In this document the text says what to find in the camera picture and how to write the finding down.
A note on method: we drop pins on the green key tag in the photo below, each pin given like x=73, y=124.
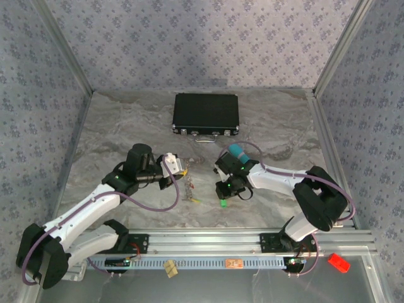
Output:
x=223, y=203

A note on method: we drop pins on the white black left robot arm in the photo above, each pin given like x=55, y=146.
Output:
x=82, y=208

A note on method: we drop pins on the yellow key tag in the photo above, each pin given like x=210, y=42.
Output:
x=196, y=200

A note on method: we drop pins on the red plastic block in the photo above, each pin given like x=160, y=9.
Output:
x=338, y=262

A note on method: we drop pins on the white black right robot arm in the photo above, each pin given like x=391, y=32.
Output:
x=274, y=176

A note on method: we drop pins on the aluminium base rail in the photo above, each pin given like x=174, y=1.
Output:
x=205, y=243

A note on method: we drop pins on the aluminium side rail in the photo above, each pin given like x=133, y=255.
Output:
x=331, y=142
x=71, y=158

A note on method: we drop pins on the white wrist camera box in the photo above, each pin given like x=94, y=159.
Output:
x=173, y=161
x=222, y=175

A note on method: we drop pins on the aluminium frame post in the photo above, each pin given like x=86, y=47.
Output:
x=342, y=47
x=63, y=47

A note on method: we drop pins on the orange label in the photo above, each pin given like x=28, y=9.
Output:
x=233, y=263

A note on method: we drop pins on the teal marker pen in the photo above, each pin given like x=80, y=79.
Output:
x=238, y=152

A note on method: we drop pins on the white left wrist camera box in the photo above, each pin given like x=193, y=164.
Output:
x=173, y=161

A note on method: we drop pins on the metal disc with key rings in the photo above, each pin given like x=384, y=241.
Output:
x=189, y=189

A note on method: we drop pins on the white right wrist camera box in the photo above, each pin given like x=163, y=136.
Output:
x=222, y=175

